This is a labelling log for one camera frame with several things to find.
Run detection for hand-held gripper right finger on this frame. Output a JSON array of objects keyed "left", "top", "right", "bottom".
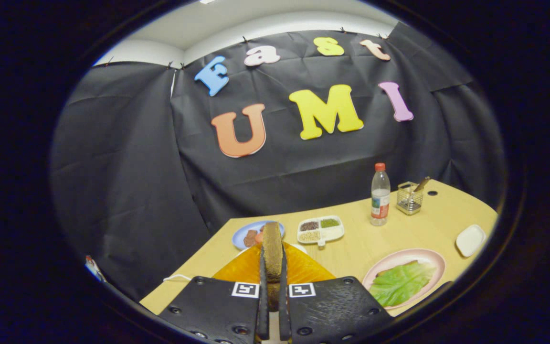
[{"left": 279, "top": 241, "right": 394, "bottom": 344}]

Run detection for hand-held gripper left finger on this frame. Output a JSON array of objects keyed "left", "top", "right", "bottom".
[{"left": 158, "top": 241, "right": 271, "bottom": 344}]

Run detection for dark brown bread slice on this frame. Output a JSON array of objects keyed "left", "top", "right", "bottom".
[{"left": 262, "top": 221, "right": 284, "bottom": 311}]

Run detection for green lettuce leaf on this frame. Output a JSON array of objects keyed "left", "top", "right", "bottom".
[{"left": 369, "top": 260, "right": 438, "bottom": 308}]

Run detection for red food slices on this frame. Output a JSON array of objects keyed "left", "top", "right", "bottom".
[{"left": 243, "top": 225, "right": 265, "bottom": 248}]

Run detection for blue plate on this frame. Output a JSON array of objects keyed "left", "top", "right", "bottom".
[{"left": 232, "top": 220, "right": 286, "bottom": 250}]

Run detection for white divided seed dish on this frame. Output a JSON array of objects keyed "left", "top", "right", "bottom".
[{"left": 297, "top": 215, "right": 345, "bottom": 247}]

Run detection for pink plate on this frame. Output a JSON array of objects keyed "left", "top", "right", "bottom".
[{"left": 362, "top": 248, "right": 446, "bottom": 310}]

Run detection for clear red-capped plastic bottle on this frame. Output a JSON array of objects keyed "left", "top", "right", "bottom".
[{"left": 370, "top": 163, "right": 391, "bottom": 226}]

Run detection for metal mesh utensil holder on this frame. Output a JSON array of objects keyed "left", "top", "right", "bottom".
[{"left": 396, "top": 181, "right": 423, "bottom": 215}]

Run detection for small colourful object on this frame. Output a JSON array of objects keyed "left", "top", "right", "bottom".
[{"left": 84, "top": 255, "right": 108, "bottom": 283}]

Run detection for small white dish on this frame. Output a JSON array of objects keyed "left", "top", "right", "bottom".
[{"left": 455, "top": 224, "right": 487, "bottom": 258}]

